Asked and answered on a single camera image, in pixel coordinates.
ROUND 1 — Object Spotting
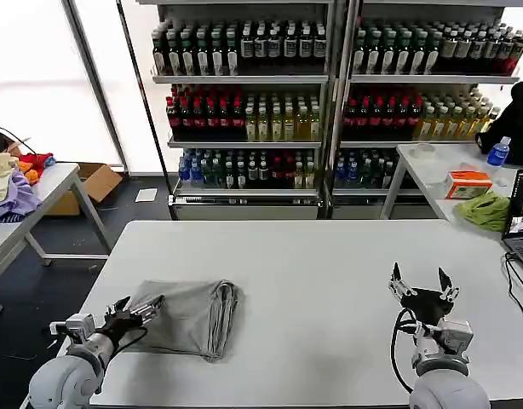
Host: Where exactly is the thin black pole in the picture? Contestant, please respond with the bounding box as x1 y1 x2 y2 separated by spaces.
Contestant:
115 0 174 221

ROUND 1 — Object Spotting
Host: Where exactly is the grey printed t-shirt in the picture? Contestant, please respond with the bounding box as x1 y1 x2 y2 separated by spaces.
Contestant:
120 279 246 364

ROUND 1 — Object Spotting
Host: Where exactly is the grey window frame post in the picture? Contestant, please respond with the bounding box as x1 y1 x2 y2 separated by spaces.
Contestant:
60 0 129 172

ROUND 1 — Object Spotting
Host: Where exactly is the red cloth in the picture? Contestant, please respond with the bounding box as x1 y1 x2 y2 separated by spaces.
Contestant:
17 152 55 172

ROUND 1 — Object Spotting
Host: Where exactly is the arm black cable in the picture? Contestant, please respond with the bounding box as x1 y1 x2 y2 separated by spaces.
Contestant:
115 325 150 354
390 307 421 395

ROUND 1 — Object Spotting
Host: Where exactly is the black laptop cable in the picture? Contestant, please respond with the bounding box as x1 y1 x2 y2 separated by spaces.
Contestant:
503 251 523 334

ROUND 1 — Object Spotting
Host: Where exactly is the white desk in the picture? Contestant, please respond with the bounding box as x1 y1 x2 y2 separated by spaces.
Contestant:
379 142 523 242

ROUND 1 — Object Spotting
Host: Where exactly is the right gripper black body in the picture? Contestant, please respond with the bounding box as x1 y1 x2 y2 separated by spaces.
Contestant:
399 287 457 327

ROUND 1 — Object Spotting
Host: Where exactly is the blue capped water bottle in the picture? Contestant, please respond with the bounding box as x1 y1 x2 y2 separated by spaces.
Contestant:
486 135 513 168

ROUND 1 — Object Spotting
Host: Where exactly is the black laptop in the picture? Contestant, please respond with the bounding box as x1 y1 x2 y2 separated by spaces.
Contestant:
501 169 523 274

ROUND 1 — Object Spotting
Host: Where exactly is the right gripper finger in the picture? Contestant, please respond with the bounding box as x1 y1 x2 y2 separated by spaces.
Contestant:
388 262 418 306
436 267 461 304

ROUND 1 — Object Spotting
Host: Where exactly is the shelf rack with drink bottles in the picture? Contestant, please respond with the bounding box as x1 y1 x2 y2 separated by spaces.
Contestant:
331 0 523 221
135 0 337 221

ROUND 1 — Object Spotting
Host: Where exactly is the purple cloth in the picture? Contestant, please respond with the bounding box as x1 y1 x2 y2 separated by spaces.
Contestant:
0 167 43 225

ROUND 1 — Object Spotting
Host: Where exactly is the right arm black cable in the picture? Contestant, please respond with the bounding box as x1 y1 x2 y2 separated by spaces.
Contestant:
390 307 421 395

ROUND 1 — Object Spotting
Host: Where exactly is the black bag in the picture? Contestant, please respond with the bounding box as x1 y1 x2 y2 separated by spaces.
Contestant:
474 80 523 166

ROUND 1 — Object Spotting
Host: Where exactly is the orange cloth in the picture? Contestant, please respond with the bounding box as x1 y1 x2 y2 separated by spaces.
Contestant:
22 167 46 186

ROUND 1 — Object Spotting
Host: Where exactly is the brown cardboard box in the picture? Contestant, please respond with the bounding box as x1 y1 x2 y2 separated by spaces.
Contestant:
43 163 124 216

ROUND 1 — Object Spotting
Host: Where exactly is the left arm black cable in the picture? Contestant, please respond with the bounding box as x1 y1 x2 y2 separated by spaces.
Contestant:
115 325 150 354

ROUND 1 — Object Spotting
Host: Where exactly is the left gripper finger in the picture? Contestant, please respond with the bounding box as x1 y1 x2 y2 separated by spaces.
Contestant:
104 297 132 320
130 294 166 326

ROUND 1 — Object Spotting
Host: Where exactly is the orange tissue box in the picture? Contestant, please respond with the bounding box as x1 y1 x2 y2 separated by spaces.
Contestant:
444 170 494 200

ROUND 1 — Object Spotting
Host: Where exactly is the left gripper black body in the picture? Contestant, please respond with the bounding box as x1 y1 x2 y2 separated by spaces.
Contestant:
97 309 147 347

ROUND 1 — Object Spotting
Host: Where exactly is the white side table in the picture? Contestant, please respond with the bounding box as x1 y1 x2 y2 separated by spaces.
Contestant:
0 162 114 316

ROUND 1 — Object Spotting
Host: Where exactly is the green cloth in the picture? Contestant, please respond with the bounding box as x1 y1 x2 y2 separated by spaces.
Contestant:
456 191 512 233

